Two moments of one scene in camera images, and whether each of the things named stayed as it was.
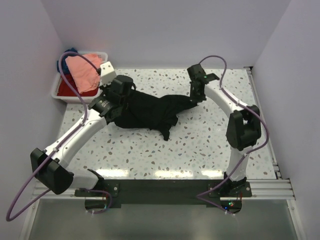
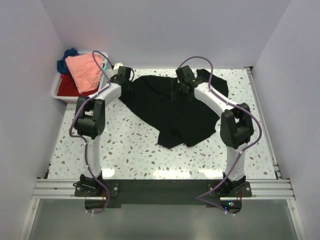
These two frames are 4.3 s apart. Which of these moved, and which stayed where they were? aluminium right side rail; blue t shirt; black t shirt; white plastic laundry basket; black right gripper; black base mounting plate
Moved: black t shirt; black right gripper
Stayed: aluminium right side rail; white plastic laundry basket; blue t shirt; black base mounting plate
